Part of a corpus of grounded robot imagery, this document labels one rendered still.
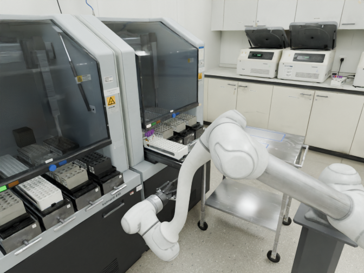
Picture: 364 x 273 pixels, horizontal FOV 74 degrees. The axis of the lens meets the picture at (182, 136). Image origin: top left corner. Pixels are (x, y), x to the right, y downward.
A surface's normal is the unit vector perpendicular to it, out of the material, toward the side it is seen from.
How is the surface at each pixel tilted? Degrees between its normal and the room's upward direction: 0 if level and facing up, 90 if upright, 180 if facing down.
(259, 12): 90
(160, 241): 66
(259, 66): 90
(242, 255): 0
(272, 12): 90
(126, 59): 90
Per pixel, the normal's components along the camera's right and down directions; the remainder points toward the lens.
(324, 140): -0.60, 0.33
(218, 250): -0.01, -0.91
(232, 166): -0.08, 0.36
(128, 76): 0.80, 0.23
